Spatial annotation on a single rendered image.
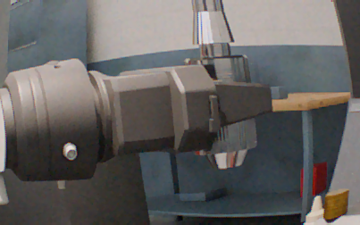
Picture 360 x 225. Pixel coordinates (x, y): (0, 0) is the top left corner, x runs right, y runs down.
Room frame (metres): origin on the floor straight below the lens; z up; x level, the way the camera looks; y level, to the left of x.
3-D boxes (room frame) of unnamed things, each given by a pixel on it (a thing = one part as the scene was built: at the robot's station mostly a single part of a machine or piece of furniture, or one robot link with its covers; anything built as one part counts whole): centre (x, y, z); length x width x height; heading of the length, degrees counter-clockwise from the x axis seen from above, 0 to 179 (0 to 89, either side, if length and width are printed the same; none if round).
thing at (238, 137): (0.79, -0.03, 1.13); 0.05 x 0.05 x 0.06
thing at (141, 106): (0.75, 0.06, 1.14); 0.13 x 0.12 x 0.10; 25
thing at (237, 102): (0.76, -0.04, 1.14); 0.06 x 0.02 x 0.03; 115
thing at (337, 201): (0.60, -0.10, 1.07); 0.02 x 0.02 x 0.02
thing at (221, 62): (0.79, -0.03, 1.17); 0.05 x 0.05 x 0.01
